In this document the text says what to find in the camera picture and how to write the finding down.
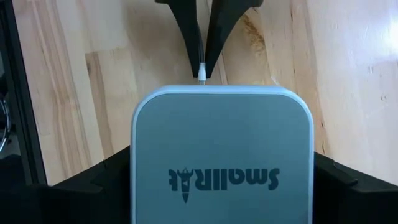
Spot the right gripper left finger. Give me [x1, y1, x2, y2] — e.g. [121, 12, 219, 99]
[0, 145, 131, 224]

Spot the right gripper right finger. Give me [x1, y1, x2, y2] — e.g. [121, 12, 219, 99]
[313, 151, 398, 224]

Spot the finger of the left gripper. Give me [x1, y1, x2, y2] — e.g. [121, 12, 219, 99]
[155, 0, 208, 77]
[205, 0, 262, 78]

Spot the lavender white USB cable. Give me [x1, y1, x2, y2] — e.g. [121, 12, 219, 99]
[197, 30, 208, 85]

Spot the grey SmallRig cube charger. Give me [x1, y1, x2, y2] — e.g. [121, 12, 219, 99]
[130, 84, 315, 224]

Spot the black aluminium table frame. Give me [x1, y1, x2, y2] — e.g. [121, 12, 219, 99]
[0, 0, 48, 187]

